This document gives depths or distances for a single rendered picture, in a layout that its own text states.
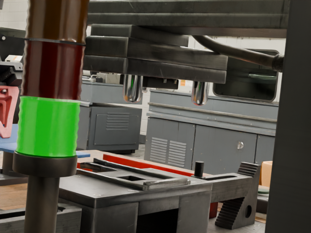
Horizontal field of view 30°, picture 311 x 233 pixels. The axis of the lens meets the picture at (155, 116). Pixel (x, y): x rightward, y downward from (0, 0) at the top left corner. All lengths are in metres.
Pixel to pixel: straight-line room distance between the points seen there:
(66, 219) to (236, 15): 0.24
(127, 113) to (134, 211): 7.38
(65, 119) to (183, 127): 6.08
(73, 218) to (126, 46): 0.17
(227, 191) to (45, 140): 0.49
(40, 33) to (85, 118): 7.24
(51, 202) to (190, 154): 6.00
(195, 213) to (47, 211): 0.35
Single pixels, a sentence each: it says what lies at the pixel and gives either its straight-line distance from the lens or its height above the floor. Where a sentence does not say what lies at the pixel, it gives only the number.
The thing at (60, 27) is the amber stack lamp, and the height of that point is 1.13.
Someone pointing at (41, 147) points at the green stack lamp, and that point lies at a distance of 0.36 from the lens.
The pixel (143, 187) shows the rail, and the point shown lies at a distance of 0.61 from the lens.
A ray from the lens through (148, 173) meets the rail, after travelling 0.71.
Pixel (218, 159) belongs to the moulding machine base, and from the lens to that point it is 6.13.
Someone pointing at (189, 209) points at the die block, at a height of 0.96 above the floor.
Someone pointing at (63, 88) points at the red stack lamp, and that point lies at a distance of 0.35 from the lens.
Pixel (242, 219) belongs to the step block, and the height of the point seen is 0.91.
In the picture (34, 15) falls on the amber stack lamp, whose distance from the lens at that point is 0.36.
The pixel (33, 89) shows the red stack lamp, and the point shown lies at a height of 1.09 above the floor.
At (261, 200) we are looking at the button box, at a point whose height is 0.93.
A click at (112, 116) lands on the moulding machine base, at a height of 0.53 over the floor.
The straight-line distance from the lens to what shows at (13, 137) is 0.88.
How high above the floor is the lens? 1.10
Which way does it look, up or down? 4 degrees down
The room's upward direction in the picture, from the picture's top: 6 degrees clockwise
